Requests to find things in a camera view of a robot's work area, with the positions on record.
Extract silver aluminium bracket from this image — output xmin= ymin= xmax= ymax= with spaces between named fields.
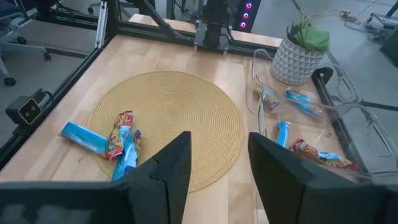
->
xmin=94 ymin=0 xmax=109 ymax=50

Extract blue and orange granola bar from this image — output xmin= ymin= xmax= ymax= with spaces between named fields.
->
xmin=285 ymin=88 xmax=325 ymax=119

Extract black aluminium table beam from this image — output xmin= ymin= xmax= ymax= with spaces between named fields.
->
xmin=0 ymin=34 xmax=121 ymax=170

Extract blue chocolate chip granola bar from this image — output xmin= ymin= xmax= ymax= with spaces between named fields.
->
xmin=58 ymin=121 xmax=110 ymax=156

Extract orange brown granola bar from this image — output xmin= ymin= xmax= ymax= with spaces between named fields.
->
xmin=253 ymin=81 xmax=284 ymax=114

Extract succulent in patterned white pot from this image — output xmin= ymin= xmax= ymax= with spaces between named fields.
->
xmin=270 ymin=18 xmax=331 ymax=86

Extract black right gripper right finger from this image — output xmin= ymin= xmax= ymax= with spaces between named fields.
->
xmin=248 ymin=132 xmax=398 ymax=224

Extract black computer with lights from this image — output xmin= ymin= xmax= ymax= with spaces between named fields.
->
xmin=231 ymin=0 xmax=262 ymax=34

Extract red and blue Chewy bar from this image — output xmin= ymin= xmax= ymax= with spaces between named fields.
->
xmin=289 ymin=138 xmax=359 ymax=171
xmin=104 ymin=110 xmax=134 ymax=162

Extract round woven yellow placemat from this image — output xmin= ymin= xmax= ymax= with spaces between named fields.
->
xmin=90 ymin=70 xmax=246 ymax=193

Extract black table-level camera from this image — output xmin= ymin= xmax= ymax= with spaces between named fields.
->
xmin=4 ymin=88 xmax=53 ymax=128

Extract black aluminium frame rails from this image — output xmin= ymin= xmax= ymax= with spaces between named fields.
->
xmin=102 ymin=0 xmax=282 ymax=58

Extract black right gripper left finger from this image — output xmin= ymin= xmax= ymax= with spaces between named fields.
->
xmin=0 ymin=131 xmax=192 ymax=224

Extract grey office chair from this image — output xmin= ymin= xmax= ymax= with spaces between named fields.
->
xmin=0 ymin=0 xmax=53 ymax=87

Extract thin yellow cable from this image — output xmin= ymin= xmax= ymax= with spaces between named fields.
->
xmin=331 ymin=8 xmax=363 ymax=24

